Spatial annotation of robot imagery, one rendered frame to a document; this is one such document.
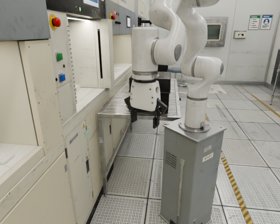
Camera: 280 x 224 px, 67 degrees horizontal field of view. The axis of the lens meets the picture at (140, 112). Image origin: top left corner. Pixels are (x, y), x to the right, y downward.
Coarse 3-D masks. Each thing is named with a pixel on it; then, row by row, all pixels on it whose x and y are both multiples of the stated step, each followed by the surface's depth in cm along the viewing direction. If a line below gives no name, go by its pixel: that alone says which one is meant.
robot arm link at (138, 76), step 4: (132, 72) 68; (136, 72) 66; (140, 72) 66; (144, 72) 66; (148, 72) 66; (152, 72) 67; (156, 72) 68; (132, 76) 69; (136, 76) 67; (140, 76) 66; (144, 76) 66; (148, 76) 66; (152, 76) 67; (156, 76) 68; (140, 80) 68; (144, 80) 67; (148, 80) 68
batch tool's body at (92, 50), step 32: (64, 0) 103; (64, 32) 106; (96, 32) 162; (64, 64) 107; (96, 64) 171; (64, 96) 109; (96, 96) 156; (64, 128) 109; (96, 128) 159; (96, 160) 163; (96, 192) 167
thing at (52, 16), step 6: (102, 0) 158; (90, 6) 136; (60, 72) 103; (84, 132) 136; (90, 132) 146; (84, 138) 136; (108, 174) 199; (102, 186) 182; (102, 192) 182; (96, 204) 167; (90, 216) 154; (90, 222) 155
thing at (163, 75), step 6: (162, 72) 165; (168, 72) 165; (132, 78) 146; (156, 78) 145; (162, 78) 145; (168, 78) 145; (162, 84) 145; (168, 84) 144; (162, 90) 146; (168, 90) 146
